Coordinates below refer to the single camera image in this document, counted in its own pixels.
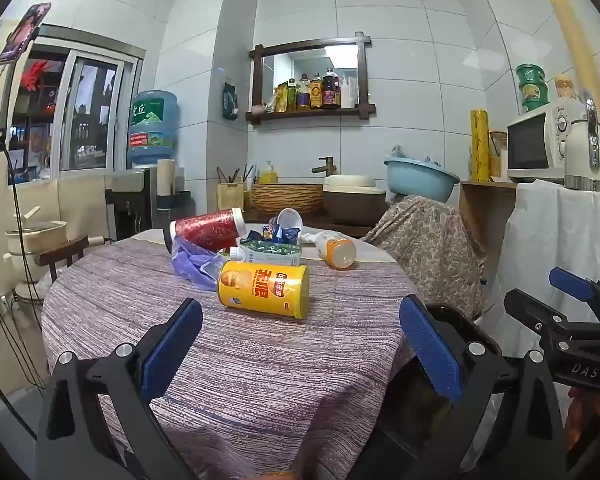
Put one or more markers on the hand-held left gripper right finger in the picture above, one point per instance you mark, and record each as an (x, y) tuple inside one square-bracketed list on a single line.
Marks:
[(430, 350)]

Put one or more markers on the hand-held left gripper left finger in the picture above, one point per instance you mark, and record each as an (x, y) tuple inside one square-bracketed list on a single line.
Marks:
[(172, 345)]

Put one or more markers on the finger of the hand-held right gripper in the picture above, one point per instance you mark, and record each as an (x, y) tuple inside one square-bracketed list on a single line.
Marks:
[(570, 284), (532, 307)]

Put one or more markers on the black trash bin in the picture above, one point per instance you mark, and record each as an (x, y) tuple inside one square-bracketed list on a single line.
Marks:
[(410, 420)]

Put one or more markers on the purple plastic bag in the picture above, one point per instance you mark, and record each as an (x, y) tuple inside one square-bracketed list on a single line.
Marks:
[(195, 265)]

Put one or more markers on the yellow chip can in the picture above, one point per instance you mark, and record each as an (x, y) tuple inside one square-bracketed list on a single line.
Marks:
[(265, 287)]

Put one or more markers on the red paper cup white lid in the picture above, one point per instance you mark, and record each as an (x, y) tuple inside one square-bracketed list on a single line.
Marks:
[(205, 230)]

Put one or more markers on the white orange plastic bottle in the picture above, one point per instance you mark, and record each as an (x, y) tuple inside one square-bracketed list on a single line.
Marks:
[(337, 252)]

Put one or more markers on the green milk carton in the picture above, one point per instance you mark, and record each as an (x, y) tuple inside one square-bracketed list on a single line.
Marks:
[(270, 252)]

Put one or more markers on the blue wrapper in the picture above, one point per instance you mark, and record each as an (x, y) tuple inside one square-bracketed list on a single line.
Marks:
[(275, 233)]

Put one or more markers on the white tissue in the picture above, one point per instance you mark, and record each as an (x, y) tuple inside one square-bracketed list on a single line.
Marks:
[(310, 237)]

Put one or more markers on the white small cup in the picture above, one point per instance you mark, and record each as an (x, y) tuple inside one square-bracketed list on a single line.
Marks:
[(290, 217)]

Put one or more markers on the person's right hand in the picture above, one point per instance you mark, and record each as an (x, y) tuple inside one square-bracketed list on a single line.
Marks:
[(592, 417)]

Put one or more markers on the white cloth cover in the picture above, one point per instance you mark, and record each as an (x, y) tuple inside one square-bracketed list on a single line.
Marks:
[(545, 230)]

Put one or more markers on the light wooden cabinet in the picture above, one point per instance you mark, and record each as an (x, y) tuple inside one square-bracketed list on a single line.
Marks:
[(480, 220)]

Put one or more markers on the floral cloth cover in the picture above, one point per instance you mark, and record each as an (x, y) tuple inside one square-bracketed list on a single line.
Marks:
[(430, 245)]

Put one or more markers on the white electric kettle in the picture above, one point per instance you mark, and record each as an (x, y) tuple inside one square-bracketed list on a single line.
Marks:
[(580, 150)]

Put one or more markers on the glass storage jar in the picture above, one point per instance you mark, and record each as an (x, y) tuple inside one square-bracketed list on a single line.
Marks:
[(497, 160)]

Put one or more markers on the dark green cup tray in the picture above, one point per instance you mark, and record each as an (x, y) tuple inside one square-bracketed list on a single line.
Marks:
[(177, 200)]

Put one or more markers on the dark wooden chair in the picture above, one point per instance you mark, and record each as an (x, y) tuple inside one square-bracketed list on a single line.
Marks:
[(60, 252)]

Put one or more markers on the water dispenser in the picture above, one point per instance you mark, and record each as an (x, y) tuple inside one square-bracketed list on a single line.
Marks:
[(130, 205)]

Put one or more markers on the white microwave oven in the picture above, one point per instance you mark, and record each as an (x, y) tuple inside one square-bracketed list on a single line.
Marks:
[(530, 142)]

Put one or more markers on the beige chopstick holder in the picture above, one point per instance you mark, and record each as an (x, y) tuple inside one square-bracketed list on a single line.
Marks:
[(230, 195)]

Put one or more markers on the brown white rice cooker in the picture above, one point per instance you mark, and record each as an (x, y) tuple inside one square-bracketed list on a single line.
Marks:
[(355, 205)]

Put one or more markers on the yellow wrap roll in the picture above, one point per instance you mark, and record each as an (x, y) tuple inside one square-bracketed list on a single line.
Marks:
[(480, 145)]

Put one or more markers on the beige cloth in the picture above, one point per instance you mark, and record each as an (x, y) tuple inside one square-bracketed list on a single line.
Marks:
[(80, 205)]

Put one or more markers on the beige paper cup stack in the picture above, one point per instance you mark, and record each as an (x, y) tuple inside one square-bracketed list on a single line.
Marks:
[(165, 175)]

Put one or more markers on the light blue plastic basin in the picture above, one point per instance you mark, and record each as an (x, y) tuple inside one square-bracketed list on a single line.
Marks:
[(420, 177)]

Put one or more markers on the cream cooking pot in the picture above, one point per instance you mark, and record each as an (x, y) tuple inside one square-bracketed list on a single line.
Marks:
[(35, 237)]

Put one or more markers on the bunch of dark chopsticks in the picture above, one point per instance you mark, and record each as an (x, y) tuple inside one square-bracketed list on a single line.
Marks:
[(235, 175)]

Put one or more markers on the green instant noodle bowl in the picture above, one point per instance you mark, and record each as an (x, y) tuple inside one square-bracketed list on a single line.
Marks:
[(535, 105), (530, 72), (534, 91)]

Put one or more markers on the woven brown basin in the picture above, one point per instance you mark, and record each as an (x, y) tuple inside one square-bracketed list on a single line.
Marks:
[(287, 197)]

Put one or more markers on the yellow soap bottle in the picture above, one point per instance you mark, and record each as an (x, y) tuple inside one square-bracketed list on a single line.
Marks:
[(268, 176)]

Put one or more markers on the small amber jar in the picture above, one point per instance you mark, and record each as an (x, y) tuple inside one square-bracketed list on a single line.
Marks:
[(564, 89)]

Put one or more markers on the clear plastic bag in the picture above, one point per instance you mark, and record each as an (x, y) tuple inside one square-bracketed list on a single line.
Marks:
[(410, 155)]

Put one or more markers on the bronze faucet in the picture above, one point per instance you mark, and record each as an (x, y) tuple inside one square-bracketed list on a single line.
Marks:
[(327, 165)]

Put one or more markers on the blue water jug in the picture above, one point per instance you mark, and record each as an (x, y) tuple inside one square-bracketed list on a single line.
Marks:
[(152, 130)]

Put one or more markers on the tall paper cup stack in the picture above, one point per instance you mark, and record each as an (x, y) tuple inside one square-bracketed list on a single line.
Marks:
[(575, 45)]

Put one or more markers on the small pink teapot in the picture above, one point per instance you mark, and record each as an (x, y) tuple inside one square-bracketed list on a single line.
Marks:
[(259, 108)]

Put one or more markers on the sliding window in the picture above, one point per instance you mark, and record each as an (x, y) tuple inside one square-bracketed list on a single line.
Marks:
[(70, 110)]

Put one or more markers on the yellow seasoning packet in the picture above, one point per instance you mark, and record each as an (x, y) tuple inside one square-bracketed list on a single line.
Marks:
[(280, 99)]

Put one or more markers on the green oil bottle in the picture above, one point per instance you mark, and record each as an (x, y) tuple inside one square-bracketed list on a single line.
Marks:
[(292, 97)]

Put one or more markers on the large dark sauce bottle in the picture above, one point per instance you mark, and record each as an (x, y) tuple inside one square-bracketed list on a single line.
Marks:
[(331, 91)]

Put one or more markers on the wooden framed mirror shelf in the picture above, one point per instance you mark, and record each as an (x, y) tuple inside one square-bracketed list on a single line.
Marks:
[(362, 80)]

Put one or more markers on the yellow label sauce bottle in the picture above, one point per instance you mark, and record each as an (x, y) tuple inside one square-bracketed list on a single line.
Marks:
[(316, 94)]

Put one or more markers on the dark cap sauce bottle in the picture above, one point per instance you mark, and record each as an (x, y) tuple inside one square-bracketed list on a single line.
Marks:
[(304, 95)]

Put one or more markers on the red paper decoration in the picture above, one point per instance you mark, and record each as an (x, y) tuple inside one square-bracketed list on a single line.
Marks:
[(40, 75)]

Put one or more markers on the smartphone on stand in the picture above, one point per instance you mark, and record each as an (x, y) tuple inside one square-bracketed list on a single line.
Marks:
[(25, 32)]

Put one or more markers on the green wall packet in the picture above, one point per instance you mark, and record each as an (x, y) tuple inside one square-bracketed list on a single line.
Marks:
[(229, 102)]

